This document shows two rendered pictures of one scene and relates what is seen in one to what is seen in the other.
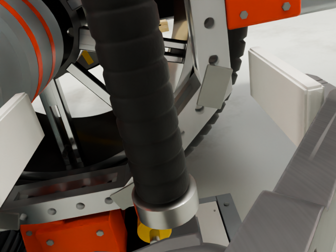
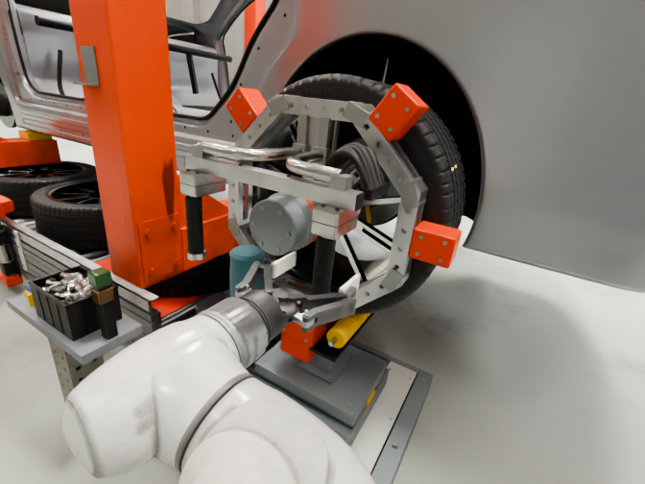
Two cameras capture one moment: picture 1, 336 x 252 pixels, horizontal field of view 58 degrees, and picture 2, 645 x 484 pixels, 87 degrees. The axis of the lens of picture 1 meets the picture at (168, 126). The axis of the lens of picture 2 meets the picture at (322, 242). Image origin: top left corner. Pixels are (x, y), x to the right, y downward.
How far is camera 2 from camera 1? 47 cm
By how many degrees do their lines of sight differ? 25
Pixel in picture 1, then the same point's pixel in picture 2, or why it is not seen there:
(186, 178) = not seen: hidden behind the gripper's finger
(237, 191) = (444, 381)
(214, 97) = (390, 285)
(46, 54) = not seen: hidden behind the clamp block
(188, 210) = not seen: hidden behind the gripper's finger
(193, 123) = (375, 292)
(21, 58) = (307, 231)
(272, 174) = (489, 389)
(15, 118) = (289, 258)
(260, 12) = (426, 256)
